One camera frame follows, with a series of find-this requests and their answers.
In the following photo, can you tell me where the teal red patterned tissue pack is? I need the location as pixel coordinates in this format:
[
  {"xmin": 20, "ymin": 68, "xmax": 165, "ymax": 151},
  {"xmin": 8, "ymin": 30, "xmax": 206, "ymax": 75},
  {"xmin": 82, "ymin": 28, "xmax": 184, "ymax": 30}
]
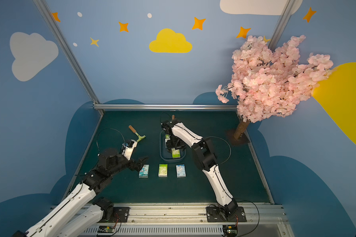
[{"xmin": 138, "ymin": 165, "xmax": 149, "ymax": 178}]

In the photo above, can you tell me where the blue star tissue pack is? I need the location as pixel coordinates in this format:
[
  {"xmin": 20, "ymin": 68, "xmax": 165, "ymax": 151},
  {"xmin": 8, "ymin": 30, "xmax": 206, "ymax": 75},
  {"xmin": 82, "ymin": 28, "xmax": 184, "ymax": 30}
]
[{"xmin": 176, "ymin": 165, "xmax": 187, "ymax": 178}]

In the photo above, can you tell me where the green white tissue pack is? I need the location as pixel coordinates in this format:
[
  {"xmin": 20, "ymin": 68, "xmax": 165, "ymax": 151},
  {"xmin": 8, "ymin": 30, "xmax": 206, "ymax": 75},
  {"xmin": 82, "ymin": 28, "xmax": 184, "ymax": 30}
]
[{"xmin": 158, "ymin": 164, "xmax": 168, "ymax": 177}]

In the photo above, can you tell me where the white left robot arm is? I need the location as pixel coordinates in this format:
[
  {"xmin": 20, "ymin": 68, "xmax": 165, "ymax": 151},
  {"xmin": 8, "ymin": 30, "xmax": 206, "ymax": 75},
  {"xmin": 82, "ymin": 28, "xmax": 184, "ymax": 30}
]
[{"xmin": 13, "ymin": 139, "xmax": 147, "ymax": 237}]

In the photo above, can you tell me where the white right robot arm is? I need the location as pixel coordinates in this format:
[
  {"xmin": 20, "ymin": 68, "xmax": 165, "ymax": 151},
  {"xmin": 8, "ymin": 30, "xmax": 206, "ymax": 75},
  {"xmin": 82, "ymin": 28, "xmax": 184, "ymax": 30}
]
[{"xmin": 160, "ymin": 118, "xmax": 238, "ymax": 219}]

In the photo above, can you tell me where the blue plastic storage box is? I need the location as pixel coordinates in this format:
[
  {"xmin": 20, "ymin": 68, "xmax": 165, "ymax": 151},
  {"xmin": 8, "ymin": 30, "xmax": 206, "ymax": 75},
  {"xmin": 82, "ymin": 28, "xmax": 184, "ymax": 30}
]
[{"xmin": 159, "ymin": 131, "xmax": 187, "ymax": 163}]

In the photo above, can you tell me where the left green circuit board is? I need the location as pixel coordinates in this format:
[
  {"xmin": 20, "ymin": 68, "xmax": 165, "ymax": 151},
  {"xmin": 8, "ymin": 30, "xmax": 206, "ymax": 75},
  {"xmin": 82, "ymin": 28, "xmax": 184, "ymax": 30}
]
[{"xmin": 97, "ymin": 225, "xmax": 116, "ymax": 235}]

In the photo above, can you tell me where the green circuit board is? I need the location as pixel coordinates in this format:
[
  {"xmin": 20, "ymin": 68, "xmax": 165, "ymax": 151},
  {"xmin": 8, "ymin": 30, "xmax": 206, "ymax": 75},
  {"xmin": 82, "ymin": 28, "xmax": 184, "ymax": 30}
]
[
  {"xmin": 222, "ymin": 225, "xmax": 238, "ymax": 237},
  {"xmin": 97, "ymin": 225, "xmax": 116, "ymax": 235}
]

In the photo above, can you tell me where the right green circuit board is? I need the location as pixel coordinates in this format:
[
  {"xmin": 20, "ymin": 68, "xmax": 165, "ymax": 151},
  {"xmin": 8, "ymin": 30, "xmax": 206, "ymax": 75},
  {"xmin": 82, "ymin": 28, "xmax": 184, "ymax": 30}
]
[{"xmin": 222, "ymin": 225, "xmax": 238, "ymax": 237}]

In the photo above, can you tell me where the pink artificial blossom tree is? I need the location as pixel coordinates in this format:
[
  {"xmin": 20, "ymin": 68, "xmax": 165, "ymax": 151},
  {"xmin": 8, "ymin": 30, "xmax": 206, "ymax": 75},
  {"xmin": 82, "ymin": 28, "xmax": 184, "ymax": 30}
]
[{"xmin": 216, "ymin": 35, "xmax": 333, "ymax": 140}]

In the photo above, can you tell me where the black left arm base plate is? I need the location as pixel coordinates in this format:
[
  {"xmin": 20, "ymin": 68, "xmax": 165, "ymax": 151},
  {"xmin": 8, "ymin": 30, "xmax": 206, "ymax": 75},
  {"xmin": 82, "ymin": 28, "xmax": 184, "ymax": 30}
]
[{"xmin": 106, "ymin": 206, "xmax": 130, "ymax": 223}]

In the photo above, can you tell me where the left floor frame rail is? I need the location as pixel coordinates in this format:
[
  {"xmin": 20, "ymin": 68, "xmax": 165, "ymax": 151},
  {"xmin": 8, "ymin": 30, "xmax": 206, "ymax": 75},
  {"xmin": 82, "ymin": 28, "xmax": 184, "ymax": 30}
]
[{"xmin": 61, "ymin": 115, "xmax": 103, "ymax": 200}]

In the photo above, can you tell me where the floor frame rail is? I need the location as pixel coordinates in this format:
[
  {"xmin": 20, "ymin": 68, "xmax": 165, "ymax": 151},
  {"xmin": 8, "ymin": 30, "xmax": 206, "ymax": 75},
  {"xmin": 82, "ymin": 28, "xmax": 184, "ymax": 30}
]
[
  {"xmin": 244, "ymin": 131, "xmax": 276, "ymax": 204},
  {"xmin": 61, "ymin": 115, "xmax": 103, "ymax": 200}
]

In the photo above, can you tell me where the aluminium back frame rail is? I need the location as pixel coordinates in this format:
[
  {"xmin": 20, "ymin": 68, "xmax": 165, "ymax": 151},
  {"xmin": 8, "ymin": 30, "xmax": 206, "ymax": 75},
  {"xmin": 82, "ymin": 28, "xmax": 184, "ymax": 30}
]
[{"xmin": 94, "ymin": 104, "xmax": 237, "ymax": 111}]

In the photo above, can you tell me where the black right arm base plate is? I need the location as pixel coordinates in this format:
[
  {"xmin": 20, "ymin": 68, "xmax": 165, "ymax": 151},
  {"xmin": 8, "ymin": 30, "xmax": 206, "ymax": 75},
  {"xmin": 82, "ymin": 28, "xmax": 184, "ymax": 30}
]
[{"xmin": 206, "ymin": 204, "xmax": 247, "ymax": 223}]

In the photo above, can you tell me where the right floor frame rail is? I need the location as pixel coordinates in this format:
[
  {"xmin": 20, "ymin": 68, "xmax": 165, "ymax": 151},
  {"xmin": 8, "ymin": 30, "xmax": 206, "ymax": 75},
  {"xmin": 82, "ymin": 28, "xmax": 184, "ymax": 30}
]
[{"xmin": 244, "ymin": 131, "xmax": 276, "ymax": 204}]

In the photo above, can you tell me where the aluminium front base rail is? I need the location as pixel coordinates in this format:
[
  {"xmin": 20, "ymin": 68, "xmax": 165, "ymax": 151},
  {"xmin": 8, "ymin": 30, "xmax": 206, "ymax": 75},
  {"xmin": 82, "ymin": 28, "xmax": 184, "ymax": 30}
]
[{"xmin": 75, "ymin": 202, "xmax": 294, "ymax": 237}]

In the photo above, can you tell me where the aluminium left corner post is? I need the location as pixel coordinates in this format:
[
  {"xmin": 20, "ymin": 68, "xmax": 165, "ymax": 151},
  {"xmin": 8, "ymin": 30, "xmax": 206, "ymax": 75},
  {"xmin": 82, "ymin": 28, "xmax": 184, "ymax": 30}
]
[{"xmin": 33, "ymin": 0, "xmax": 100, "ymax": 107}]

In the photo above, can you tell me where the aluminium corner post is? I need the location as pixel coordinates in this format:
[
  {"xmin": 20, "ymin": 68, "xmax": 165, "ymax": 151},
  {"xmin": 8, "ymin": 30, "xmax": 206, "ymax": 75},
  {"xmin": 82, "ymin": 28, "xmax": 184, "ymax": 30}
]
[
  {"xmin": 33, "ymin": 0, "xmax": 100, "ymax": 107},
  {"xmin": 268, "ymin": 0, "xmax": 296, "ymax": 50}
]

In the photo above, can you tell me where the aluminium right corner post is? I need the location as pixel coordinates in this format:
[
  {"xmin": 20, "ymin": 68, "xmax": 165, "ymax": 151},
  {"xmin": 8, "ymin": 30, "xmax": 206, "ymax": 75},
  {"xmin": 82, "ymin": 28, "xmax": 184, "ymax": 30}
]
[{"xmin": 268, "ymin": 0, "xmax": 296, "ymax": 50}]

